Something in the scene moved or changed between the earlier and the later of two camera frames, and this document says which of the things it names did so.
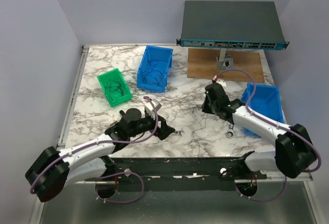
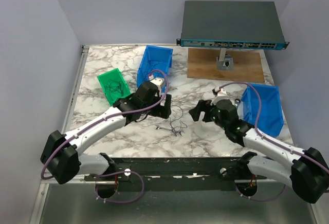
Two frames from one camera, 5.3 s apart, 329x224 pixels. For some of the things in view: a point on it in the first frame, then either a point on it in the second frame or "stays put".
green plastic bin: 115,88 stays put
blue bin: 266,100 stays put
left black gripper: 163,132 to 164,111
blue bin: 152,72 stays put
